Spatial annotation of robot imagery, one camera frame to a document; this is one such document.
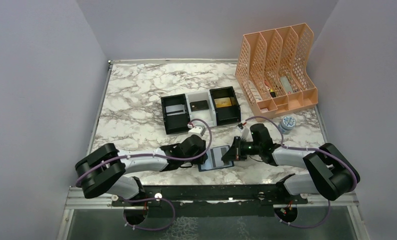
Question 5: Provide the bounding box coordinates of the navy blue card holder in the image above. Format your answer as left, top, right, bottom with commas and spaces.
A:
198, 145, 235, 172

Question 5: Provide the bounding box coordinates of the silver credit card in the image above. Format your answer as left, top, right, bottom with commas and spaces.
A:
165, 104, 186, 116

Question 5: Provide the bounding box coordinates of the black white three-compartment tray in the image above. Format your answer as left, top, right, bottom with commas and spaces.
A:
160, 86, 241, 135

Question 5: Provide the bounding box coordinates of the orange plastic file organizer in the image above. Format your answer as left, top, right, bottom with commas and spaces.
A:
235, 23, 319, 119

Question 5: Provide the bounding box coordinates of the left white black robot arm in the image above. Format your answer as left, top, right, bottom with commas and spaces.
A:
75, 135, 210, 202

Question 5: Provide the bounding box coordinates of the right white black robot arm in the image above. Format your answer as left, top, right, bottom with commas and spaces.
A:
221, 123, 360, 201

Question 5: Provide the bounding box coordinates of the black credit card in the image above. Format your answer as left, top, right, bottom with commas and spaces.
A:
189, 100, 209, 112

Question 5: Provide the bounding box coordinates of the gold credit card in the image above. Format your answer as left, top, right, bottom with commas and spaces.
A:
214, 97, 233, 108

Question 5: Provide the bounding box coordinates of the small white blue jar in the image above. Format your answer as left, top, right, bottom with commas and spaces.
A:
278, 115, 297, 135

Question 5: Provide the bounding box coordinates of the yellow black item in organizer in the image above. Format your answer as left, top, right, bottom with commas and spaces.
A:
269, 88, 277, 98

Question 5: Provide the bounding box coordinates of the grey box in organizer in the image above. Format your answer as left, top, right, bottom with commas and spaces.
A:
279, 76, 294, 95

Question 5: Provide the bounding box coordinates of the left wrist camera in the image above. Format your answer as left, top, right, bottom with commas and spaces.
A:
188, 125, 206, 137

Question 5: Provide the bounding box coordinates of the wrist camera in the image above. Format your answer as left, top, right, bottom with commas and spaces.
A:
188, 125, 206, 137
240, 126, 250, 141

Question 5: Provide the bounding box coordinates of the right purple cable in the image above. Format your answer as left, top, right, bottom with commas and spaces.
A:
238, 115, 359, 229

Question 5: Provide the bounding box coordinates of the purple cable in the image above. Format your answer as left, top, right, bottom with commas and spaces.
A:
75, 118, 213, 232
238, 115, 359, 229

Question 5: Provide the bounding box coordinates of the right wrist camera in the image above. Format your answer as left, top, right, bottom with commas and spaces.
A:
240, 126, 250, 141

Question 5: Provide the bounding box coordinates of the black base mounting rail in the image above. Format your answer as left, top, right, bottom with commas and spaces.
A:
106, 177, 308, 208

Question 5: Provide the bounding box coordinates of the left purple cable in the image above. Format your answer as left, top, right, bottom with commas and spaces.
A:
75, 118, 213, 232

